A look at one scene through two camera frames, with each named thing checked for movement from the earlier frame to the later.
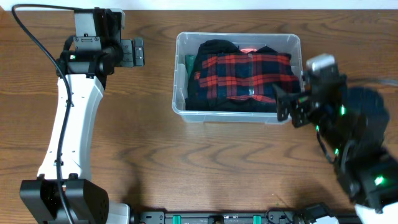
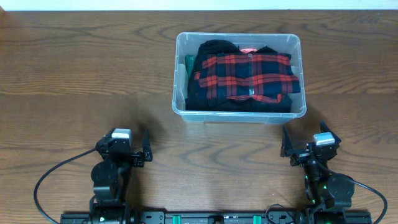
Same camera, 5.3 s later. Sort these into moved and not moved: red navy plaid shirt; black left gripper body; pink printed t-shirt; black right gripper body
Moved: black right gripper body; black left gripper body
Not moved: pink printed t-shirt; red navy plaid shirt
